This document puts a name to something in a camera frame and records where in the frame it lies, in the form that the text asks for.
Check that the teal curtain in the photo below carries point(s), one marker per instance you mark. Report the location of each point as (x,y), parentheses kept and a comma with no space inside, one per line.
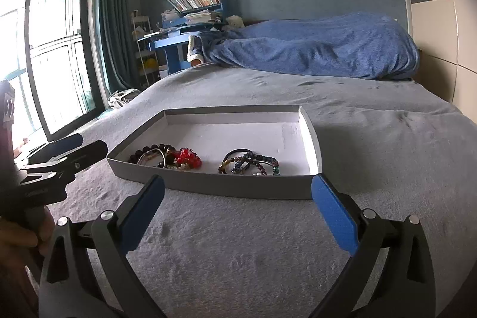
(117,57)

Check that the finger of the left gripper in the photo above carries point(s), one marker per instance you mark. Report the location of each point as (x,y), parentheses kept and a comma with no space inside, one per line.
(68,164)
(49,150)

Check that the blue desk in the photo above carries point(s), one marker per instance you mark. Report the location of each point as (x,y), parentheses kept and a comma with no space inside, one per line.
(172,41)

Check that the grey fleece bed blanket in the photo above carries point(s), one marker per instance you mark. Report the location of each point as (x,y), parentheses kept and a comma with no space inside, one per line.
(235,232)

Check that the grey cardboard tray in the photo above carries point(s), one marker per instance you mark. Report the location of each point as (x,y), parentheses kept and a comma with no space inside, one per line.
(284,132)

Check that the window with dark frame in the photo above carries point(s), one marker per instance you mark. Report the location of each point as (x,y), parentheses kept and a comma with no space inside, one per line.
(46,56)

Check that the white shelf rack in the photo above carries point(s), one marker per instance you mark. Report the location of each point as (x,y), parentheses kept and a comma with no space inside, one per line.
(147,60)

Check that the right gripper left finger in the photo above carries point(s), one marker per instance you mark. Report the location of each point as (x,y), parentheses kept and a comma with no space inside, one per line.
(68,285)

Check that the white plush toy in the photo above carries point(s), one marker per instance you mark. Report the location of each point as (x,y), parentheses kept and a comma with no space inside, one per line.
(234,22)

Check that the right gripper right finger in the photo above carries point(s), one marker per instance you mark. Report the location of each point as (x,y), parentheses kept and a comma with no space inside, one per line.
(380,246)

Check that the red gold charm jewelry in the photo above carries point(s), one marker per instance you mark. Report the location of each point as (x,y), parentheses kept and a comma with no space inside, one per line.
(183,159)

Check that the blue duvet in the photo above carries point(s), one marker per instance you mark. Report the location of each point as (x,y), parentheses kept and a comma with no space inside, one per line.
(357,45)

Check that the grey bag on floor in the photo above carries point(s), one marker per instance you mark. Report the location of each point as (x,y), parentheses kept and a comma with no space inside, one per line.
(120,98)

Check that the person's left hand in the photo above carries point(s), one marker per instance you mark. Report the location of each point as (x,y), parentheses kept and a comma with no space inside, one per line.
(14,238)

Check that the beige wardrobe with grey stripe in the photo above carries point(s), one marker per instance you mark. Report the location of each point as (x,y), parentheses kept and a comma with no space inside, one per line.
(445,33)

